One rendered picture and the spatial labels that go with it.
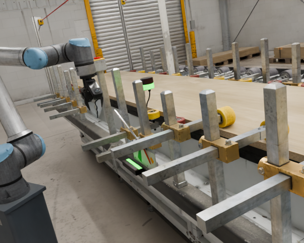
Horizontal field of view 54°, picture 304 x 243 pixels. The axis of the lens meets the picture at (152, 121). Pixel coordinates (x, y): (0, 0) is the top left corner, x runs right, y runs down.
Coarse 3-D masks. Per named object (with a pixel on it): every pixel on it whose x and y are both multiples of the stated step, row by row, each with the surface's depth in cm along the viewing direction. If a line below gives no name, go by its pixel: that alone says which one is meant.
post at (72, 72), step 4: (72, 68) 240; (72, 72) 240; (72, 76) 241; (72, 80) 241; (76, 80) 243; (72, 84) 245; (76, 84) 243; (76, 88) 244; (76, 92) 244; (76, 96) 245; (80, 96) 247; (76, 100) 249; (80, 100) 247; (80, 104) 248; (80, 116) 253; (84, 116) 251
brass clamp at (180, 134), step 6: (162, 126) 118; (168, 126) 113; (174, 126) 111; (186, 126) 109; (174, 132) 110; (180, 132) 108; (186, 132) 109; (174, 138) 111; (180, 138) 108; (186, 138) 109
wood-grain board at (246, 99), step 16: (80, 80) 366; (96, 80) 340; (112, 80) 317; (128, 80) 297; (160, 80) 264; (176, 80) 251; (192, 80) 238; (208, 80) 227; (224, 80) 216; (112, 96) 228; (128, 96) 217; (160, 96) 199; (176, 96) 191; (192, 96) 184; (224, 96) 171; (240, 96) 165; (256, 96) 159; (288, 96) 149; (160, 112) 164; (176, 112) 155; (192, 112) 150; (240, 112) 137; (256, 112) 134; (288, 112) 127; (224, 128) 121; (240, 128) 118; (256, 144) 105
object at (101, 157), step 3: (102, 153) 128; (105, 153) 127; (108, 153) 127; (96, 156) 127; (99, 156) 125; (102, 156) 126; (105, 156) 127; (108, 156) 127; (111, 156) 128; (99, 159) 126; (102, 159) 126; (105, 159) 127; (108, 159) 128; (99, 162) 126
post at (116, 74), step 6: (114, 72) 152; (114, 78) 153; (120, 78) 154; (114, 84) 155; (120, 84) 155; (120, 90) 155; (120, 96) 156; (120, 102) 156; (120, 108) 158; (126, 108) 159; (120, 114) 160; (126, 114) 159; (126, 120) 160; (126, 138) 162
